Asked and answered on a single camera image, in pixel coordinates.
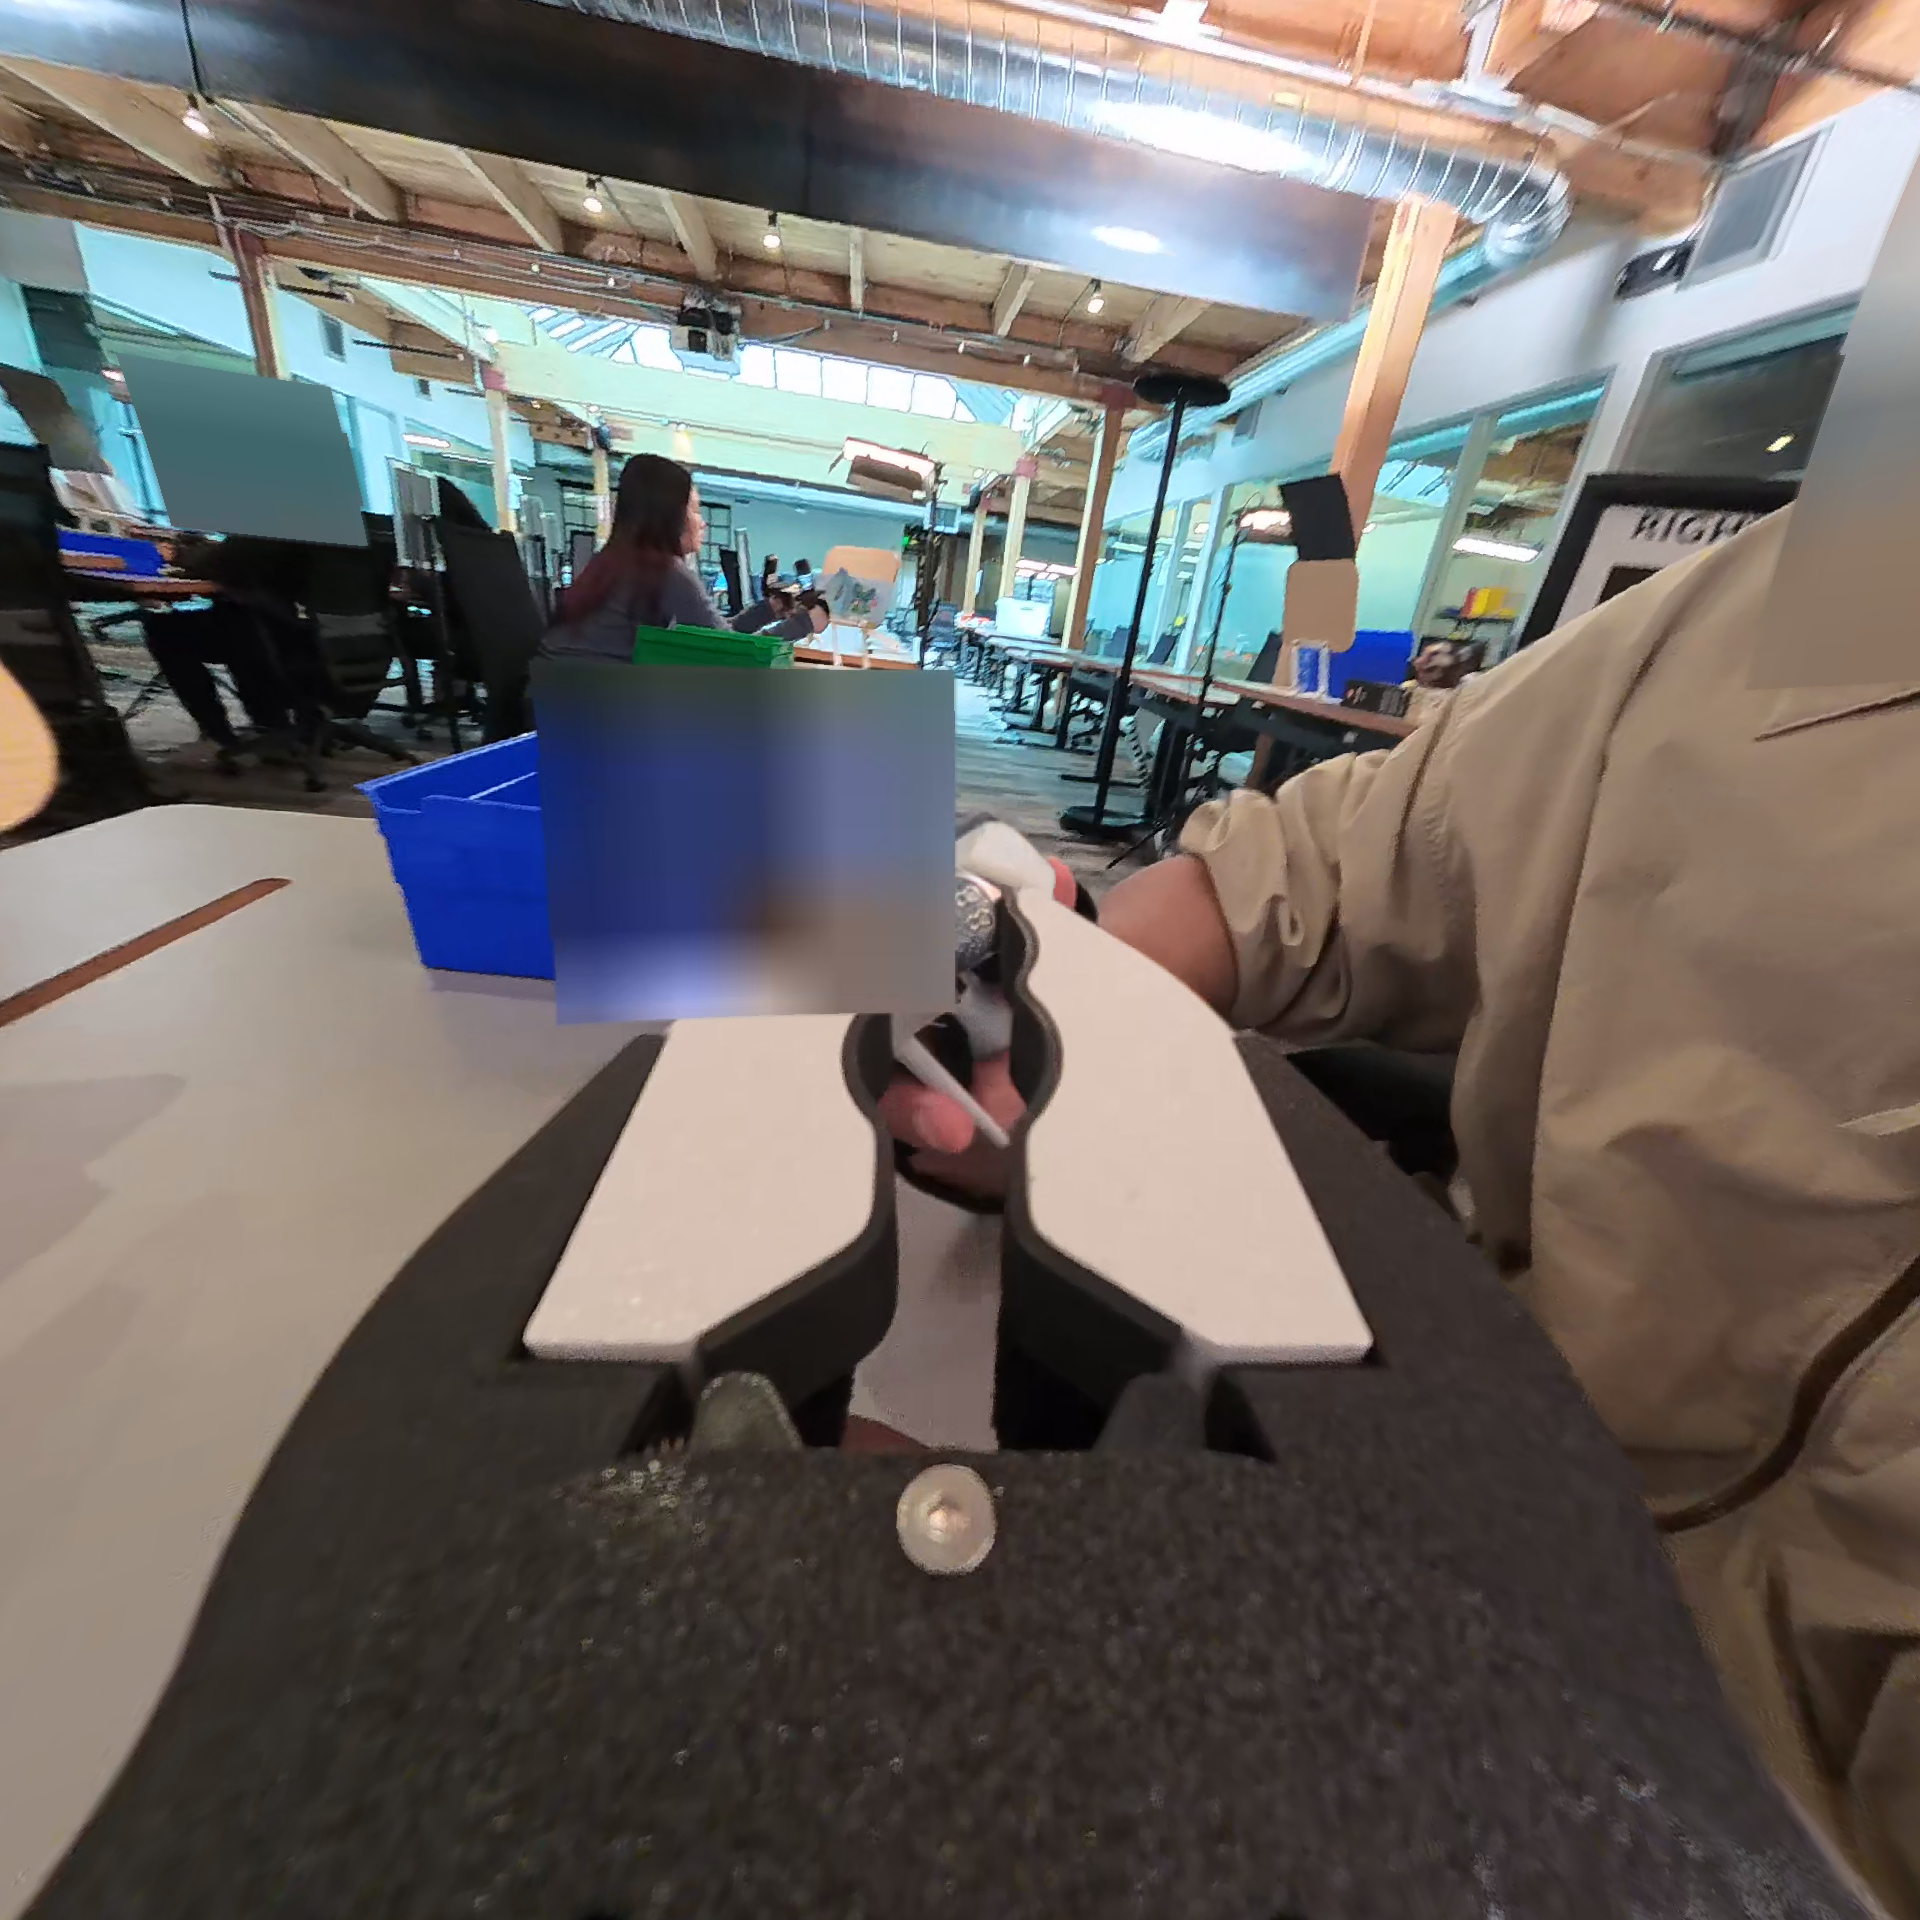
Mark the instruction board on white stand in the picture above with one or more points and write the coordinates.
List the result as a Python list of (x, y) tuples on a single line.
[(25, 750)]

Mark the blue bin with black divider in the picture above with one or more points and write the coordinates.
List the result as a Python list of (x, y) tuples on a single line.
[(466, 856)]

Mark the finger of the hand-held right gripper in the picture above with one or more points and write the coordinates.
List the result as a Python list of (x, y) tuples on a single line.
[(1007, 858), (955, 1090)]

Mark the black office chair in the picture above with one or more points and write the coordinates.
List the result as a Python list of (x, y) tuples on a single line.
[(491, 616)]

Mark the green crate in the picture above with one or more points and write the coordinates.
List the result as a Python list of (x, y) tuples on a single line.
[(706, 642)]

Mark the printed tag sign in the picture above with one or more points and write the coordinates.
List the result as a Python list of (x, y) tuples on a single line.
[(1666, 557)]

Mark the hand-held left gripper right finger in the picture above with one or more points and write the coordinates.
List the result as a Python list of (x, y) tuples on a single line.
[(1186, 1200)]

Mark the black floor lamp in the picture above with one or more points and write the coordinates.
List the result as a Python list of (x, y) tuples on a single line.
[(1180, 384)]

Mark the person's right hand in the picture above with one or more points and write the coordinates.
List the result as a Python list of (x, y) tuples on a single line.
[(961, 1156)]

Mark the small background instruction board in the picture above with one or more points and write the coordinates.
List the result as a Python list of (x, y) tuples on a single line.
[(864, 586)]

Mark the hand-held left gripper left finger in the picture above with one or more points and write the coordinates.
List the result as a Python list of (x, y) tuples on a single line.
[(720, 1200)]

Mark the steel hex bolt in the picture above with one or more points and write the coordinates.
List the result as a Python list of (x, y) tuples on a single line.
[(976, 924)]

